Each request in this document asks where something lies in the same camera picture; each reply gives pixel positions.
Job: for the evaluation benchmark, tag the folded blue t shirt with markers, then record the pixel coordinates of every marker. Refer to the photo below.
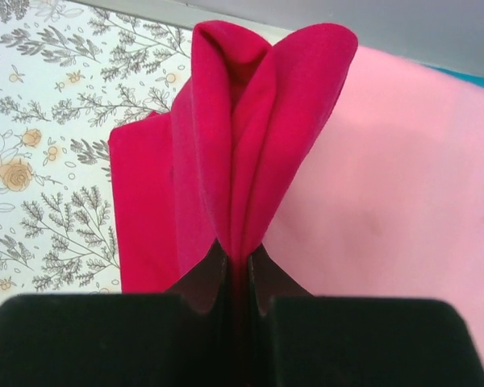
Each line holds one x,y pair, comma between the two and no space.
473,79

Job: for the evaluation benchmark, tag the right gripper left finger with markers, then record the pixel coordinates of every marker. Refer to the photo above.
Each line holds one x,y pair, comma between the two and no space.
174,338

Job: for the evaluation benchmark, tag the folded pink t shirt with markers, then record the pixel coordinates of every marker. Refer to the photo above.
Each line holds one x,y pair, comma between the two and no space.
390,199

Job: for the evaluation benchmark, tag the red t shirt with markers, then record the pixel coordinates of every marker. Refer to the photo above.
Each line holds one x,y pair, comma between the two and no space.
216,166

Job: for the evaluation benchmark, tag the floral patterned table mat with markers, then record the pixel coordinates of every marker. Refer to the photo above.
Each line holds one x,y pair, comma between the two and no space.
69,74

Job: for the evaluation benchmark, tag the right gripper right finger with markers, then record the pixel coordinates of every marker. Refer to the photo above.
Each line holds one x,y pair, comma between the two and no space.
299,339

